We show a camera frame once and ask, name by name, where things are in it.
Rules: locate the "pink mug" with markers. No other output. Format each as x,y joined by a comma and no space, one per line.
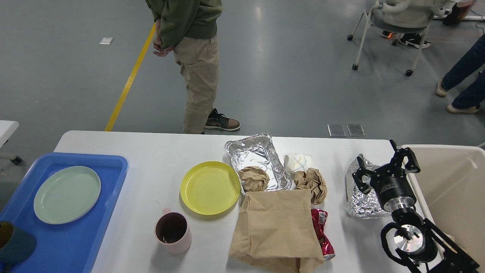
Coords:
172,231

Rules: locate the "light green plate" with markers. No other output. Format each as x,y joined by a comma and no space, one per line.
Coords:
67,195

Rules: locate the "crushed red can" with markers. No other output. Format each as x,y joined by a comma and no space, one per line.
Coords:
319,218

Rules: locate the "white side table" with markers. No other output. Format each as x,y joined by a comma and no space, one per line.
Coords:
7,128

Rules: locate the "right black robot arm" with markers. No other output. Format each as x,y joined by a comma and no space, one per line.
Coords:
409,240

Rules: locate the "brown paper bag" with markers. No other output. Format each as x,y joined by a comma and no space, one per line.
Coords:
274,231

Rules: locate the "dark bag on floor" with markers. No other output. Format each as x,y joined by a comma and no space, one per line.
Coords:
458,12

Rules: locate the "blue plastic tray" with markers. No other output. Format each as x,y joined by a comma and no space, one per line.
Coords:
70,247

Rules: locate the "beige plastic bin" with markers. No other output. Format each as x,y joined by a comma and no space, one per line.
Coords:
450,189

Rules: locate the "white office chair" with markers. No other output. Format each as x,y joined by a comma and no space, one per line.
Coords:
401,16

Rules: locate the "person in khaki trousers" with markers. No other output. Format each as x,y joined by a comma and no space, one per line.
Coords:
188,28

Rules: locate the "aluminium foil tray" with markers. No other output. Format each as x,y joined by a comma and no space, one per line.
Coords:
258,150

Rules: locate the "dark teal mug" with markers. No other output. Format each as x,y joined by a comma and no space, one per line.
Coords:
16,245

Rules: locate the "crumpled brown paper ball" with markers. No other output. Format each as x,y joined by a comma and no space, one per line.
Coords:
253,179

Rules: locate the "crumpled aluminium foil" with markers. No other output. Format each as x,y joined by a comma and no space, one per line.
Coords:
360,205

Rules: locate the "yellow plate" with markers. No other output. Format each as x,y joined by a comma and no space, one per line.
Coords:
210,188

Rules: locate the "metal floor plate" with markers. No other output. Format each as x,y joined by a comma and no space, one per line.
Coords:
356,130
336,130

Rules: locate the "crumpled brown paper wad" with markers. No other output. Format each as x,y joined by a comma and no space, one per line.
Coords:
312,179

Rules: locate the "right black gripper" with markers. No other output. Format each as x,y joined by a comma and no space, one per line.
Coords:
392,187

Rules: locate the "person in black sneakers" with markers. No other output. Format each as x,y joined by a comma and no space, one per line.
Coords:
408,39

